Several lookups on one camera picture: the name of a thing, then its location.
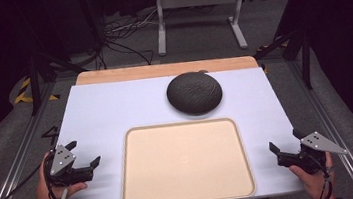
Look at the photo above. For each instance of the yellow black floor tape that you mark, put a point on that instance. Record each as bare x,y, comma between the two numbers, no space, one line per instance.
23,93

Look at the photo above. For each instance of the aluminium floor rail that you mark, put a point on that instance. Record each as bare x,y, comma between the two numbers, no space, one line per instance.
335,128
14,165

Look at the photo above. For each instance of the person's left hand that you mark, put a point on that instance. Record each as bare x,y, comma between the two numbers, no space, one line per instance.
43,191

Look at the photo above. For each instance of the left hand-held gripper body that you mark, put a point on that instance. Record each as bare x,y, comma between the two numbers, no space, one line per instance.
61,159

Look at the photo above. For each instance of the white board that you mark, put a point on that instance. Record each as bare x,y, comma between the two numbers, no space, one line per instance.
100,121

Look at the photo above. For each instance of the person's right hand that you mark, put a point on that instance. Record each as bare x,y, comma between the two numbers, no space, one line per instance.
315,184

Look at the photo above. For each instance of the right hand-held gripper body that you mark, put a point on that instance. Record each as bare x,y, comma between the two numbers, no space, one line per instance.
317,144

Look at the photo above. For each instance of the black tripod stand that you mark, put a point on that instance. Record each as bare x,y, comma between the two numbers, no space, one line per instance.
33,85
306,61

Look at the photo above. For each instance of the beige plastic tray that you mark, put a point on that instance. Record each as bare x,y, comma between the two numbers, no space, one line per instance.
185,165

